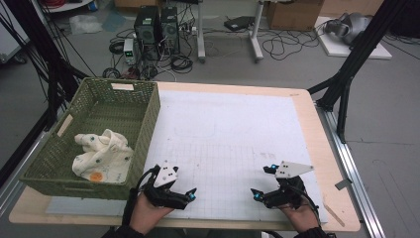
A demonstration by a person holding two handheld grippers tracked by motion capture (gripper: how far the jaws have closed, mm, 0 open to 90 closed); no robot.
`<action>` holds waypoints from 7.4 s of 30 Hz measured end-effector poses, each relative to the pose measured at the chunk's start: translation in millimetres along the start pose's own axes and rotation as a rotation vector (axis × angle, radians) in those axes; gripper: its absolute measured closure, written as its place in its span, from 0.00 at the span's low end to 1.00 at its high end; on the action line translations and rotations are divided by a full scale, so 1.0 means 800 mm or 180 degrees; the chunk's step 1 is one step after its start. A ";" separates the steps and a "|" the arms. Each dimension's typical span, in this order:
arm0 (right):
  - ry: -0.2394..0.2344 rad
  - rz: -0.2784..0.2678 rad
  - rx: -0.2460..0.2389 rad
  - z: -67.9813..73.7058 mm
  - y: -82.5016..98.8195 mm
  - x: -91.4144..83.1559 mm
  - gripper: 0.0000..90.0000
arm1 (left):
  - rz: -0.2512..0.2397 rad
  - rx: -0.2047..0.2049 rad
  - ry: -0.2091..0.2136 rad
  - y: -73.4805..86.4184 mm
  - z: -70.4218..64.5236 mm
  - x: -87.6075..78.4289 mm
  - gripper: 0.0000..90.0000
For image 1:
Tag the white floor board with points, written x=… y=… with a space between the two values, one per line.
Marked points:
x=333 y=48

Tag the grey rounded device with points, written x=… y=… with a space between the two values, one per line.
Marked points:
x=350 y=28

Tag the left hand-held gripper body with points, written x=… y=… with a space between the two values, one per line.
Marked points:
x=165 y=198

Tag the brown cardboard box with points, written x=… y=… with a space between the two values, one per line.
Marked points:
x=294 y=15

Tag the grey tape piece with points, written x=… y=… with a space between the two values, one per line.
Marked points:
x=343 y=184

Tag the teal floor sheet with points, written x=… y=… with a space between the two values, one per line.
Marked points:
x=114 y=21

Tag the green woven basket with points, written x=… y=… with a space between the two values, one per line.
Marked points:
x=109 y=112

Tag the white power strip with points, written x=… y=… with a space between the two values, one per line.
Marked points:
x=188 y=30

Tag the thin wooden strip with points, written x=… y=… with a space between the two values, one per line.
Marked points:
x=334 y=214

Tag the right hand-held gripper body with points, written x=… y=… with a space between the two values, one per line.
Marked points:
x=287 y=196

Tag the white desk leg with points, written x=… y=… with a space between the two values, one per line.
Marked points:
x=257 y=39
x=200 y=36

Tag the cream printed cloth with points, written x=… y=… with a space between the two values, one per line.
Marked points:
x=102 y=158

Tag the person's left hand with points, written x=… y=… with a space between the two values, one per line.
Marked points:
x=145 y=214

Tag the person's right hand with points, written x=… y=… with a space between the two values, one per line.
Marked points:
x=303 y=218

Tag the grey bench power supply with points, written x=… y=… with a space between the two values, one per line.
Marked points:
x=129 y=49

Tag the white grid mat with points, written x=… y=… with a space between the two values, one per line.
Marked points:
x=231 y=125

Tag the narrow black computer tower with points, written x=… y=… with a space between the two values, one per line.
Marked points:
x=170 y=29

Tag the black flat box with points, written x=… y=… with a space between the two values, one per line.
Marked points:
x=238 y=23

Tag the wide black computer tower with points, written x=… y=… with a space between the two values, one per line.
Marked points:
x=147 y=33

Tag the clear plastic bag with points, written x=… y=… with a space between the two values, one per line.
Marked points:
x=85 y=23

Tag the aluminium rail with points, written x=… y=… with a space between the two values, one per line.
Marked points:
x=350 y=165
x=13 y=188

